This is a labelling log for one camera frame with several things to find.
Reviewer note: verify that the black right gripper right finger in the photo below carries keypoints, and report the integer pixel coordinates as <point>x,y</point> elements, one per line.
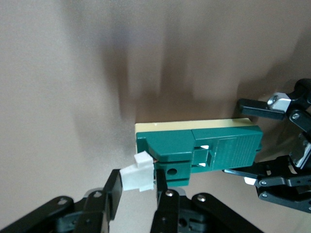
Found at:
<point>175,213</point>

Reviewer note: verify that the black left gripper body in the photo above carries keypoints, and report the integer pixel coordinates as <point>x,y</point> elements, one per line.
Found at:
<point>302,150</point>

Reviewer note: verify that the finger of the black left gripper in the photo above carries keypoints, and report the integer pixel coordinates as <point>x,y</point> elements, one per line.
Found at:
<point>257,108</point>
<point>279,182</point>

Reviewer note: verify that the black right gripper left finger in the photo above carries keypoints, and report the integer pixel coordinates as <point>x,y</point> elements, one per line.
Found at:
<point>97,208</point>

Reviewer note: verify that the brown paper table cover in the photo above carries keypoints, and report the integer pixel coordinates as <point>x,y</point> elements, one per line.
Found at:
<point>48,72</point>

